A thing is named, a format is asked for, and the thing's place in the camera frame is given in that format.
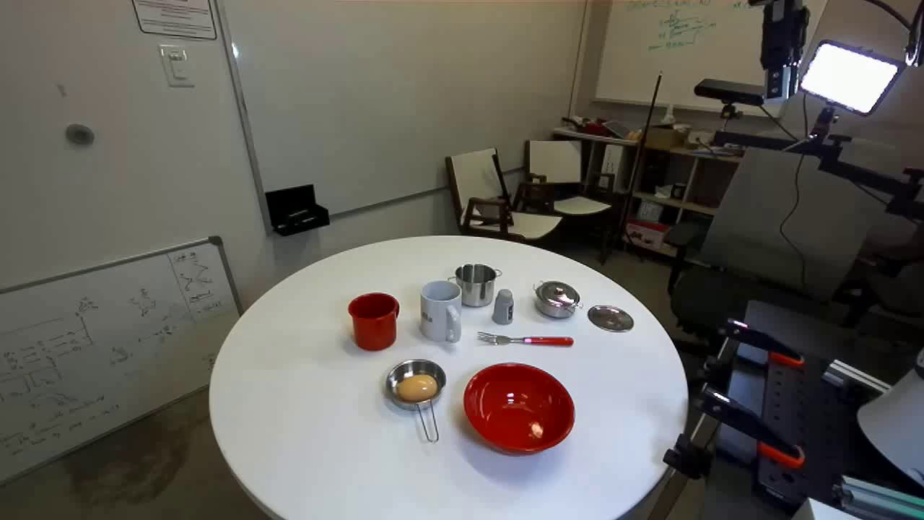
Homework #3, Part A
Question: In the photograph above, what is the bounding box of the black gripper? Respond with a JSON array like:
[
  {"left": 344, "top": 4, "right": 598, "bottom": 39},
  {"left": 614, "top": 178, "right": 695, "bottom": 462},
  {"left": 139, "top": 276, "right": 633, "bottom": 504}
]
[{"left": 760, "top": 0, "right": 815, "bottom": 101}]

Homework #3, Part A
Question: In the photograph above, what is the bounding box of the flat steel lid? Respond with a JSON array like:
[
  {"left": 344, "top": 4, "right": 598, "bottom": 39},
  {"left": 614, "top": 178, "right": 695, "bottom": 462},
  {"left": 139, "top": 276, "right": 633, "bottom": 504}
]
[{"left": 587, "top": 303, "right": 639, "bottom": 335}]

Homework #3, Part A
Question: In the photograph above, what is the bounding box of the small steel pot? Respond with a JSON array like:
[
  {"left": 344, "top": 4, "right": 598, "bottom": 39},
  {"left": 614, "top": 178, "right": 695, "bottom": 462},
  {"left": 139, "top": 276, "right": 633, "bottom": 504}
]
[{"left": 530, "top": 292, "right": 584, "bottom": 324}]

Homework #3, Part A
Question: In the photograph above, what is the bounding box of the bright led light panel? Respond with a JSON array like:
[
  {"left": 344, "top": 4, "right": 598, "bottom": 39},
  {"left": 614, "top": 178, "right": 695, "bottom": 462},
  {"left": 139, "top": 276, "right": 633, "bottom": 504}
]
[{"left": 799, "top": 38, "right": 904, "bottom": 118}]

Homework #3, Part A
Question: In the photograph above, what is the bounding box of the whiteboard with green writing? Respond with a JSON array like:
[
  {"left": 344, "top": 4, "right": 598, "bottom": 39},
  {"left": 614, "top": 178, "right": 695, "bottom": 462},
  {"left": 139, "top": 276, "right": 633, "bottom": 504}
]
[{"left": 591, "top": 0, "right": 773, "bottom": 110}]

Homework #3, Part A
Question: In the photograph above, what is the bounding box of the wooden shelf unit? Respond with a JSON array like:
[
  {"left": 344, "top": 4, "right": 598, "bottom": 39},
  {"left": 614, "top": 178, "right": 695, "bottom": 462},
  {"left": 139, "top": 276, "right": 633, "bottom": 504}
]
[{"left": 551, "top": 121, "right": 744, "bottom": 259}]

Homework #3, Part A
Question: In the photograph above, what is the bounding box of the white cushioned wooden chair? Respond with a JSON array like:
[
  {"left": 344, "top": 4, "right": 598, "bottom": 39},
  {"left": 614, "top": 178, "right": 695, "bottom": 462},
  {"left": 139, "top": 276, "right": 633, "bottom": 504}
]
[
  {"left": 445, "top": 143, "right": 565, "bottom": 244},
  {"left": 523, "top": 137, "right": 621, "bottom": 259}
]

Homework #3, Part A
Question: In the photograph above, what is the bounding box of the grey salt shaker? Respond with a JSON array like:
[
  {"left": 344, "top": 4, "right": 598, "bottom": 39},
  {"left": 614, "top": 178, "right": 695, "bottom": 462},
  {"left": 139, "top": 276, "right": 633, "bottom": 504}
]
[{"left": 490, "top": 285, "right": 517, "bottom": 326}]

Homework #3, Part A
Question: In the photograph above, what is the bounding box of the steel cup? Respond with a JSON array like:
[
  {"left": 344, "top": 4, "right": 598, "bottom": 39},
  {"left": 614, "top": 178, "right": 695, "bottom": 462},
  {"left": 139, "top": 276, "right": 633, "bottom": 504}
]
[{"left": 452, "top": 261, "right": 502, "bottom": 311}]

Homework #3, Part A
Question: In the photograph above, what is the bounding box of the white ceramic mug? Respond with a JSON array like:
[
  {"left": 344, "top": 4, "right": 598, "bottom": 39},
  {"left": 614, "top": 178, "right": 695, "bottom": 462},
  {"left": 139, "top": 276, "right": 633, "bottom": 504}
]
[{"left": 418, "top": 276, "right": 464, "bottom": 345}]

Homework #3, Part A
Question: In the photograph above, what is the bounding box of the red bowl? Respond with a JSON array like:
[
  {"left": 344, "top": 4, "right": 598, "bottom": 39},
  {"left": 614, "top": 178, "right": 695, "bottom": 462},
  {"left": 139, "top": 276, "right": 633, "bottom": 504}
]
[{"left": 463, "top": 360, "right": 577, "bottom": 455}]

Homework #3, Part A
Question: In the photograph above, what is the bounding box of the red plastic cup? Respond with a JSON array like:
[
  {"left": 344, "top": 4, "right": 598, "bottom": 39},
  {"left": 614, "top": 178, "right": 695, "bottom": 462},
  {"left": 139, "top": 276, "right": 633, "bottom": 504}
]
[{"left": 346, "top": 292, "right": 400, "bottom": 352}]

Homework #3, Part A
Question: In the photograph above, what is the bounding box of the brown egg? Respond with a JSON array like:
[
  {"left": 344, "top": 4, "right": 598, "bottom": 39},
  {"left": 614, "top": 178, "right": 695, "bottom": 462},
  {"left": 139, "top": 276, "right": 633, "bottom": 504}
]
[{"left": 395, "top": 371, "right": 442, "bottom": 403}]

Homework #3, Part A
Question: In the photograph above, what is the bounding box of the black eraser holder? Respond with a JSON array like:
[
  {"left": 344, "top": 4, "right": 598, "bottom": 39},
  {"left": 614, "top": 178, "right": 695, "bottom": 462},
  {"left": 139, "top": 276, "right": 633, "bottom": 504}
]
[{"left": 262, "top": 182, "right": 333, "bottom": 235}]

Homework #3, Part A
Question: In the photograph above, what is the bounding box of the small steel pan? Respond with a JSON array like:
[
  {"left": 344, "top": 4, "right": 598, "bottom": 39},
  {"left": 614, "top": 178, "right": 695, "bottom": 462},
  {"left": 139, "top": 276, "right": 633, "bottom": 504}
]
[{"left": 385, "top": 358, "right": 451, "bottom": 448}]

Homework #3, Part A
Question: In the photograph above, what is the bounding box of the leaning whiteboard with drawings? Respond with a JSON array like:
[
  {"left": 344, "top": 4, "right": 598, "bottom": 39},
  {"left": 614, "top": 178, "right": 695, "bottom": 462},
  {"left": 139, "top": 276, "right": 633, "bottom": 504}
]
[{"left": 0, "top": 234, "right": 243, "bottom": 484}]

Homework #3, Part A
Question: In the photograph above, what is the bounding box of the black sensor bar camera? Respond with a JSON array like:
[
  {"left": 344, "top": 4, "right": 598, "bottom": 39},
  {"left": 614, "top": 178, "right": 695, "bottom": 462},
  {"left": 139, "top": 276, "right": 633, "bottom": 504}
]
[{"left": 691, "top": 77, "right": 767, "bottom": 110}]

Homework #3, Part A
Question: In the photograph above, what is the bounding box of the red handled fork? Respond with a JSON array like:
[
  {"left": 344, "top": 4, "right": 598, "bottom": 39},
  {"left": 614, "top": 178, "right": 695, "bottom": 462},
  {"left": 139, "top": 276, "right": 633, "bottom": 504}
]
[{"left": 476, "top": 328, "right": 577, "bottom": 350}]

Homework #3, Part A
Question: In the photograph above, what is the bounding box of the large wall whiteboard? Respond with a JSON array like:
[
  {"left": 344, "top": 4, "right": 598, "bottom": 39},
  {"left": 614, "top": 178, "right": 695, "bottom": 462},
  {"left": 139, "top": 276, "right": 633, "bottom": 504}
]
[{"left": 210, "top": 0, "right": 591, "bottom": 222}]

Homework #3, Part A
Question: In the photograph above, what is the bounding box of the white wall switch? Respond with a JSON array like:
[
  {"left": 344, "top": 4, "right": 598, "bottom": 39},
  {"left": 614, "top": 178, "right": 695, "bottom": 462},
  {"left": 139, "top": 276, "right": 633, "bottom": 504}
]
[{"left": 155, "top": 39, "right": 198, "bottom": 88}]

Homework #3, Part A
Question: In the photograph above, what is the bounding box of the paper notice on wall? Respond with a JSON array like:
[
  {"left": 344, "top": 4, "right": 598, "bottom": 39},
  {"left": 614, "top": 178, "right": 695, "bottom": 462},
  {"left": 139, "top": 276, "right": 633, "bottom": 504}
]
[{"left": 129, "top": 0, "right": 219, "bottom": 42}]

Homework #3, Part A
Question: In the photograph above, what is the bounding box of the dark round wall magnet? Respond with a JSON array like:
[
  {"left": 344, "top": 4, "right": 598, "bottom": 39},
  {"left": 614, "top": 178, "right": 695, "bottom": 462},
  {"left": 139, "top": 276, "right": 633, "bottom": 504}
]
[{"left": 63, "top": 121, "right": 99, "bottom": 149}]

